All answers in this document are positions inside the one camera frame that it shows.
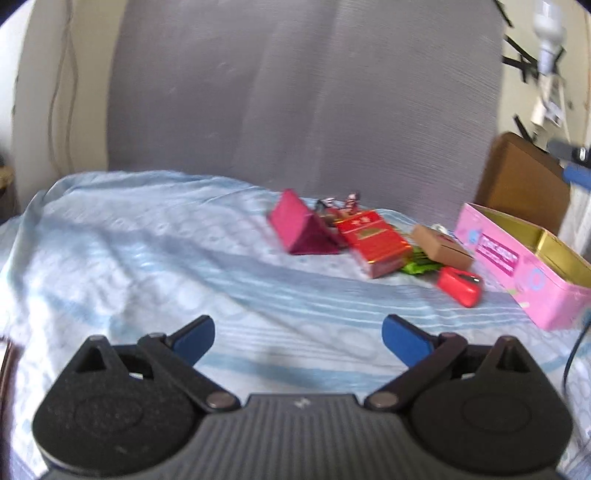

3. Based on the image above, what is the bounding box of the red rectangular box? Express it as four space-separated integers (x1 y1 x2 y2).
336 210 414 280

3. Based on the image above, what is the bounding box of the black wall tape strip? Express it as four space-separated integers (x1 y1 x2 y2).
502 36 542 83

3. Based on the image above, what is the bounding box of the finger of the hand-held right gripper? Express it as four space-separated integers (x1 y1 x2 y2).
547 141 591 191

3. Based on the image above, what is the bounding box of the brown woven board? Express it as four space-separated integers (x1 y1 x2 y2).
475 132 573 236

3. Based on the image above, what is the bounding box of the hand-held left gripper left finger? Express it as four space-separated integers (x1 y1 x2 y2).
69 315 241 413

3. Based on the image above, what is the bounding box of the green wet wipes packet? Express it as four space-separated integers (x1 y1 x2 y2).
401 247 444 276

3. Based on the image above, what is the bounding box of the light blue bed sheet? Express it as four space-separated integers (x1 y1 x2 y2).
0 171 591 480

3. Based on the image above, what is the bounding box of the small red plastic case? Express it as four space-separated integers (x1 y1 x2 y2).
436 267 482 308

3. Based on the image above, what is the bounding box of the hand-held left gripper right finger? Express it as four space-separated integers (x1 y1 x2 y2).
365 314 532 411

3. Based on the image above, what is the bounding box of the magenta triangular box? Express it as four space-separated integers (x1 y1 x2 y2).
269 188 345 256

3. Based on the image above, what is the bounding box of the small brown cardboard box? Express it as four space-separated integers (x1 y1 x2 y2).
411 224 475 271

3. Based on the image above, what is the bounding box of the thin dark wall cable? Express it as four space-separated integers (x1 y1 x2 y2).
48 0 81 174

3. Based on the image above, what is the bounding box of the small dark red figurine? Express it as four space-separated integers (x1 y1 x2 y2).
315 193 365 227

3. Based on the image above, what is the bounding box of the pink tin box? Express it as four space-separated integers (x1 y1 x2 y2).
455 202 591 332

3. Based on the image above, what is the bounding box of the dark gripper cable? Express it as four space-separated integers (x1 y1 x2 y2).
561 318 591 407

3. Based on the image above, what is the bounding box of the grey padded headboard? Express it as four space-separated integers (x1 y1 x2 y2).
107 0 504 217

